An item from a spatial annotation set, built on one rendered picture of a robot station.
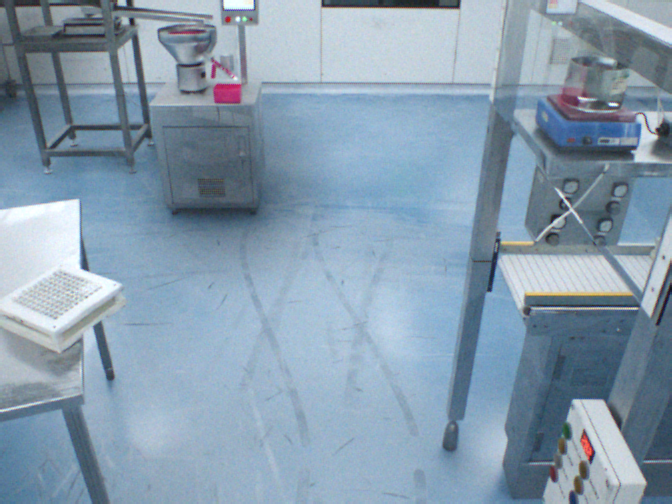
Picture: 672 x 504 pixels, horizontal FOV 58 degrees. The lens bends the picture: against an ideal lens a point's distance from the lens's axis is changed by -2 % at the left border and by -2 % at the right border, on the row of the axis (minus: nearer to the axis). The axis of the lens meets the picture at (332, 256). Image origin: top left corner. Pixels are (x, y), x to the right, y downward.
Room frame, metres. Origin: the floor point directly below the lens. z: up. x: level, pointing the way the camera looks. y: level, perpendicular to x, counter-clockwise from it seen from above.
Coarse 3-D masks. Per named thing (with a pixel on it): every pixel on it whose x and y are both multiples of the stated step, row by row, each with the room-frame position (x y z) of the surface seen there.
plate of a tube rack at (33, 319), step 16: (48, 272) 1.46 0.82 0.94; (80, 272) 1.46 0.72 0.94; (32, 288) 1.38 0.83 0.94; (112, 288) 1.38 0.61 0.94; (0, 304) 1.30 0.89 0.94; (16, 304) 1.30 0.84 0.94; (80, 304) 1.30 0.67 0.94; (96, 304) 1.31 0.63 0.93; (16, 320) 1.25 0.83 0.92; (32, 320) 1.23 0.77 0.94; (48, 320) 1.23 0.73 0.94; (64, 320) 1.23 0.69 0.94; (80, 320) 1.26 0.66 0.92
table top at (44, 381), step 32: (0, 224) 1.87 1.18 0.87; (32, 224) 1.87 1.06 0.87; (64, 224) 1.87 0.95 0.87; (0, 256) 1.66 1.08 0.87; (32, 256) 1.66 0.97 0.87; (64, 256) 1.66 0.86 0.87; (0, 288) 1.48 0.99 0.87; (0, 352) 1.19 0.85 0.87; (32, 352) 1.19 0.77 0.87; (64, 352) 1.19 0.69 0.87; (0, 384) 1.07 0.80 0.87; (32, 384) 1.07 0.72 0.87; (64, 384) 1.08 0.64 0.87; (0, 416) 0.98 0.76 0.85
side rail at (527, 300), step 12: (528, 300) 1.35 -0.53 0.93; (540, 300) 1.35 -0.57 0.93; (552, 300) 1.35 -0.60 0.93; (564, 300) 1.35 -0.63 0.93; (576, 300) 1.35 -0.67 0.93; (588, 300) 1.35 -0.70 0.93; (600, 300) 1.35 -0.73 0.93; (612, 300) 1.35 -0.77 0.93; (624, 300) 1.35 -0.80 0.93; (636, 300) 1.35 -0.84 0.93
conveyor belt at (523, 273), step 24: (504, 264) 1.58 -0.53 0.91; (528, 264) 1.56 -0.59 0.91; (552, 264) 1.57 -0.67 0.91; (576, 264) 1.57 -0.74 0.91; (600, 264) 1.57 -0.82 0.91; (528, 288) 1.44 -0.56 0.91; (552, 288) 1.44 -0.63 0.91; (576, 288) 1.44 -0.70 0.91; (600, 288) 1.44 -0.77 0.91; (624, 288) 1.44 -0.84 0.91
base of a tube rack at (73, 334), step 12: (108, 300) 1.39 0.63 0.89; (96, 312) 1.33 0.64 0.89; (108, 312) 1.34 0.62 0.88; (0, 324) 1.29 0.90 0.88; (12, 324) 1.27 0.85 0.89; (24, 324) 1.27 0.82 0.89; (84, 324) 1.28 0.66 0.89; (24, 336) 1.25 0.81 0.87; (36, 336) 1.22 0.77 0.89; (48, 336) 1.22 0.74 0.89; (72, 336) 1.23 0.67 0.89; (60, 348) 1.19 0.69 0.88
